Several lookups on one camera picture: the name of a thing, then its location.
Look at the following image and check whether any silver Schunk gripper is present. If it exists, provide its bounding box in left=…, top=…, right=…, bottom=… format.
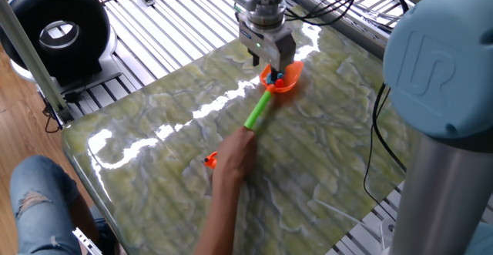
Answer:
left=237, top=14, right=297, bottom=82

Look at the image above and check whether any blue toy bunny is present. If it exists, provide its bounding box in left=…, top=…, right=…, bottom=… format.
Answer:
left=265, top=72, right=286, bottom=89

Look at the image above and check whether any orange and green toy shovel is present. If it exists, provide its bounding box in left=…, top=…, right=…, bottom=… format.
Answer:
left=203, top=60, right=304, bottom=170

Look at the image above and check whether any person's bare forearm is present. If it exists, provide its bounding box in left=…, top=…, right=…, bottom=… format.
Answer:
left=192, top=173, right=247, bottom=255

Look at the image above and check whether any person's bare hand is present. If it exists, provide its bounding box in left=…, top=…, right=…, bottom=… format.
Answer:
left=213, top=126, right=258, bottom=183

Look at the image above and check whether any green marble pattern mat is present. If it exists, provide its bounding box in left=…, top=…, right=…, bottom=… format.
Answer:
left=61, top=4, right=421, bottom=255

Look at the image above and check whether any person's leg in jeans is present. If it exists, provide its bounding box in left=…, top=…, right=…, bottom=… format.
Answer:
left=9, top=154, right=116, bottom=255

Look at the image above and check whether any thick black cable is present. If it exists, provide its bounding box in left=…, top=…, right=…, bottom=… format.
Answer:
left=372, top=83, right=408, bottom=173

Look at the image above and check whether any thin black cable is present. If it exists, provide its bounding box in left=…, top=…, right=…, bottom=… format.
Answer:
left=363, top=87, right=400, bottom=222

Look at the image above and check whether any aluminium frame post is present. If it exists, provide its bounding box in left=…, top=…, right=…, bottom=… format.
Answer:
left=0, top=0, right=74, bottom=124

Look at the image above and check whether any black ring-shaped device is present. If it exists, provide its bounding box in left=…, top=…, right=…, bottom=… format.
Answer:
left=0, top=0, right=119, bottom=86

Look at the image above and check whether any small aluminium bracket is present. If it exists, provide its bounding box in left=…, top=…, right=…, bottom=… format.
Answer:
left=72, top=226, right=103, bottom=255

